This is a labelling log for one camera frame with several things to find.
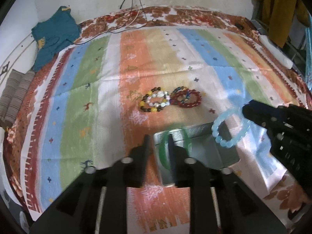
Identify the green jade bangle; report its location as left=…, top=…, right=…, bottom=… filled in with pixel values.
left=159, top=127, right=192, bottom=171

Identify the light blue bead bracelet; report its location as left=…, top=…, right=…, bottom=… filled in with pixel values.
left=210, top=107, right=252, bottom=149

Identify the white pink bead bracelet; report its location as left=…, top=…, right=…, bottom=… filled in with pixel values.
left=145, top=90, right=171, bottom=109

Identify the multicolour glass bead bracelet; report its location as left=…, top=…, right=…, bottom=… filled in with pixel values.
left=170, top=85, right=193, bottom=103

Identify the silver metal tray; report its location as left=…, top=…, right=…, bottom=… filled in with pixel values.
left=153, top=123, right=240, bottom=186

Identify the striped colourful cloth mat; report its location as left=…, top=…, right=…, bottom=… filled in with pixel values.
left=20, top=25, right=300, bottom=233

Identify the small black object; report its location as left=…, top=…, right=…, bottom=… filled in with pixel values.
left=235, top=23, right=244, bottom=30

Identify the mustard yellow hanging cloth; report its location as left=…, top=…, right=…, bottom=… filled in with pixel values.
left=256, top=0, right=310, bottom=48

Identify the brown striped folded fabric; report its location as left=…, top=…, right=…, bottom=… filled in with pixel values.
left=1, top=69, right=35, bottom=130

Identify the teal knitted garment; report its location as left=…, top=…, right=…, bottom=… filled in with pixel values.
left=32, top=6, right=81, bottom=72

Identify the yellow black bead bracelet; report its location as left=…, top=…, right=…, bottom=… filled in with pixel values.
left=138, top=86, right=171, bottom=113

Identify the dark red bead bracelet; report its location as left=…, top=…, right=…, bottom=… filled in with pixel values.
left=171, top=89, right=203, bottom=108

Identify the white cable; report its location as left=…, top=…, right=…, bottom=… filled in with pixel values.
left=126, top=0, right=142, bottom=28

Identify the black cable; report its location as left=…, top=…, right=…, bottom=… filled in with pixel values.
left=73, top=0, right=149, bottom=46

